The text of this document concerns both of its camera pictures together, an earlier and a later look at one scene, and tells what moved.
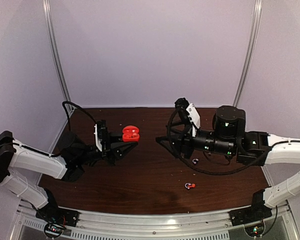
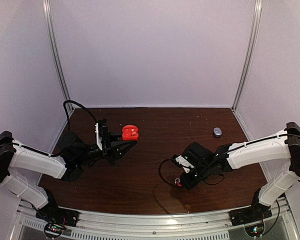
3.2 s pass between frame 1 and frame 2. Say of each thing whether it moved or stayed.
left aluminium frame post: stayed
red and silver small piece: moved
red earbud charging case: stayed
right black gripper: moved
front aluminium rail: stayed
